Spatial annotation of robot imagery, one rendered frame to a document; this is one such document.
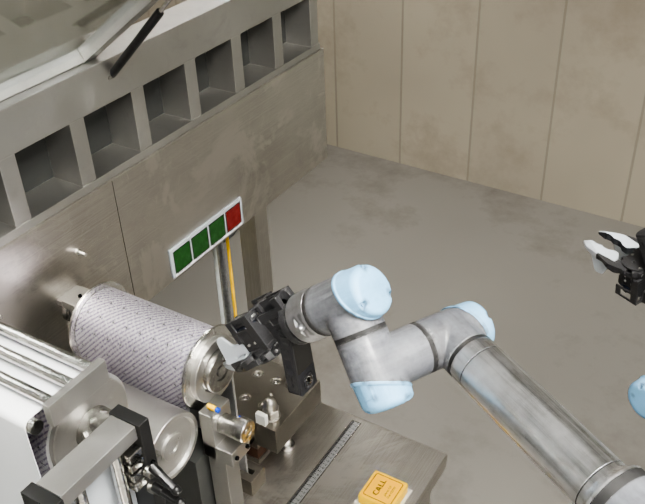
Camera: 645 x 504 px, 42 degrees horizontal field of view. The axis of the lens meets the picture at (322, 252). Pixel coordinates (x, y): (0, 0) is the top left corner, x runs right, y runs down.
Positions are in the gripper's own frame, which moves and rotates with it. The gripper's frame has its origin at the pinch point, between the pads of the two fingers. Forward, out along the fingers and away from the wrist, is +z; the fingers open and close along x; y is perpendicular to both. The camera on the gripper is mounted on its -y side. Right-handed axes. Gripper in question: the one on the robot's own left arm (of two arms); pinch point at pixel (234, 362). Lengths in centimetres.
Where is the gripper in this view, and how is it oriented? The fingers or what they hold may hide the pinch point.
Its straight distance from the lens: 137.9
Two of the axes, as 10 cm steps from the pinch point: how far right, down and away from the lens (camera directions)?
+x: -5.2, 4.9, -6.9
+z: -6.3, 3.2, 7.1
